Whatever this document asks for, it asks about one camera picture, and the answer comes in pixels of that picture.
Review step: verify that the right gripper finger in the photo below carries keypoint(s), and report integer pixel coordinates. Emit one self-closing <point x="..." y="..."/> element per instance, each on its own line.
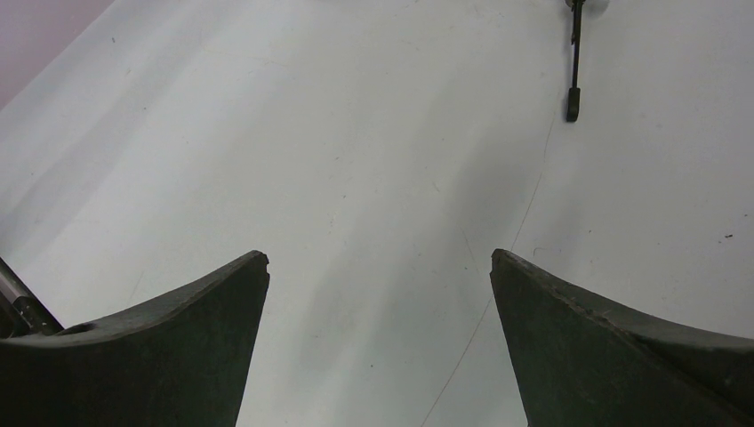
<point x="581" y="359"/>

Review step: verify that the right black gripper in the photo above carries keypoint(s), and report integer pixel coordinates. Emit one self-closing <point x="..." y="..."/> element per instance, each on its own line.
<point x="179" y="359"/>

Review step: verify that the tripod shock mount stand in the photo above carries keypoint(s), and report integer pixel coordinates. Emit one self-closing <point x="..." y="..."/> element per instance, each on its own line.
<point x="573" y="100"/>

